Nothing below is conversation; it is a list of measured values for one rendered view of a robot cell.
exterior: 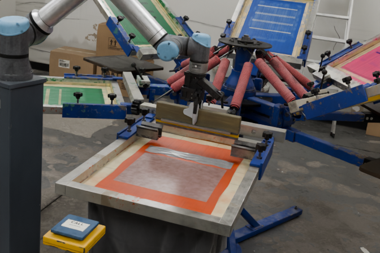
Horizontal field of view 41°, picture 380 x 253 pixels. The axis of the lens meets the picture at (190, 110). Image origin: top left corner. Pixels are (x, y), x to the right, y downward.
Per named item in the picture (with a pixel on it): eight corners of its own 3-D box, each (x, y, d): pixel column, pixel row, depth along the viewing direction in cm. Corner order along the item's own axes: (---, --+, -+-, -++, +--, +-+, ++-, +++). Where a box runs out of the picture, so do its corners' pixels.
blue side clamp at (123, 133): (126, 151, 208) (128, 135, 206) (115, 148, 210) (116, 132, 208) (153, 130, 236) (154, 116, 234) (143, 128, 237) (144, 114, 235)
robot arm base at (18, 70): (-16, 75, 199) (-17, 50, 196) (15, 70, 212) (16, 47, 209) (9, 83, 192) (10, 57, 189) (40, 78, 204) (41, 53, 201)
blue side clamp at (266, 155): (260, 180, 194) (263, 163, 192) (247, 177, 195) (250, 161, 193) (271, 155, 222) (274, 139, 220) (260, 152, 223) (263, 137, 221)
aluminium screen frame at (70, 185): (229, 237, 150) (231, 226, 148) (54, 193, 165) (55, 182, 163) (270, 151, 222) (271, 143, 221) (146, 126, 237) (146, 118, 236)
